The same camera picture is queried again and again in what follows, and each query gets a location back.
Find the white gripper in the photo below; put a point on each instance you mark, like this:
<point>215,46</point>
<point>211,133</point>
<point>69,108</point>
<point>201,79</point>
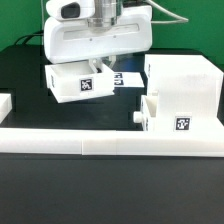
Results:
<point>85,29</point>

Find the white drawer box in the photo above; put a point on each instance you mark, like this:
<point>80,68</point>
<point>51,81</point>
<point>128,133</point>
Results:
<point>78,81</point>
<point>146,116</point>

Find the white drawer box front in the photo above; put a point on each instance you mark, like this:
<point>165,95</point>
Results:
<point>146,116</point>

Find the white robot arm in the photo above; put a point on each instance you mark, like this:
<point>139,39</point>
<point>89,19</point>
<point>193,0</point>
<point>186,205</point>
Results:
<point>86,29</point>

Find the white drawer cabinet housing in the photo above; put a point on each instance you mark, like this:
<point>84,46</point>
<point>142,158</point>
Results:
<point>188,89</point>

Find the white marker sheet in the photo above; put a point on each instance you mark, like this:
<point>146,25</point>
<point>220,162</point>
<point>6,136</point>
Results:
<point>128,79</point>

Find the white obstacle fence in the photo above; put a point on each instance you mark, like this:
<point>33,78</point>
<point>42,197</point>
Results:
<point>205,141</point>

